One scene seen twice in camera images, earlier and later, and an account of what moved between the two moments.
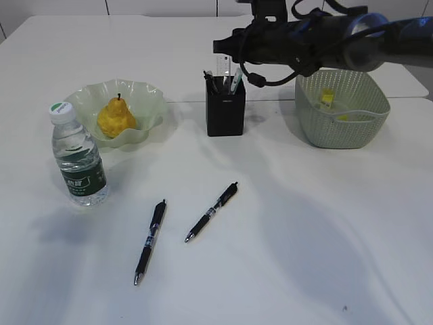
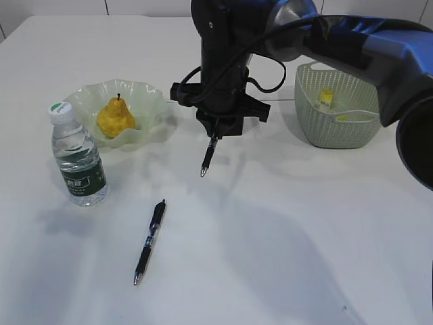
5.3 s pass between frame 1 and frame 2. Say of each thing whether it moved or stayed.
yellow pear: stayed
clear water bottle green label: stayed
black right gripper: moved
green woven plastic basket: stayed
